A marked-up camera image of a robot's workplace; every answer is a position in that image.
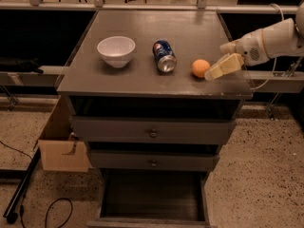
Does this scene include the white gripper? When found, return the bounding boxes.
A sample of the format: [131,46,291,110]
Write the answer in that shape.
[204,30,269,81]

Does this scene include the orange fruit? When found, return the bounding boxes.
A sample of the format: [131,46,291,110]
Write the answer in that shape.
[191,59,210,78]

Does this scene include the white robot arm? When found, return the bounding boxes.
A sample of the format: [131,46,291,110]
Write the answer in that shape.
[204,4,304,81]

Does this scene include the grey wooden drawer cabinet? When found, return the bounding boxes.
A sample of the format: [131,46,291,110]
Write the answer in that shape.
[56,9,254,228]

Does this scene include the grey top drawer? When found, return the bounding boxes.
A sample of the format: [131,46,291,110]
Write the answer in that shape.
[71,116,236,145]

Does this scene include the grey middle drawer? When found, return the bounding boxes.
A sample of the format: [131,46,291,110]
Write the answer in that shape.
[87,150,219,172]

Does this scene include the grey open bottom drawer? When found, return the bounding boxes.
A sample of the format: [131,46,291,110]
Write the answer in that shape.
[87,169,211,228]

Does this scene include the blue soda can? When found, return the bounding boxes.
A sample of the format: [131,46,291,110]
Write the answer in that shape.
[152,40,177,73]

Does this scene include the white bowl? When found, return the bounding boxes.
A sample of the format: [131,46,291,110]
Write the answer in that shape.
[97,36,136,68]

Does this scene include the cardboard box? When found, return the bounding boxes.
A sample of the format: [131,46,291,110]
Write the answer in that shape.
[38,98,91,172]

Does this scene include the black object on ledge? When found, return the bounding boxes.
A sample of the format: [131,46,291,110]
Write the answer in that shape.
[0,57,44,74]

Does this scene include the white cable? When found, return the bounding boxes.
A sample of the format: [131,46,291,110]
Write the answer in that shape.
[250,3,285,92]

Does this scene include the metal railing frame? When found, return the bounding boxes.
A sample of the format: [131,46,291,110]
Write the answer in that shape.
[0,0,304,16]

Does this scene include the black floor cable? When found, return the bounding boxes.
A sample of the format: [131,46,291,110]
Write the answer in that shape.
[19,197,74,228]

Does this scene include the black floor rail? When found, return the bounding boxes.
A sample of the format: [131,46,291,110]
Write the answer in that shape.
[0,149,41,224]

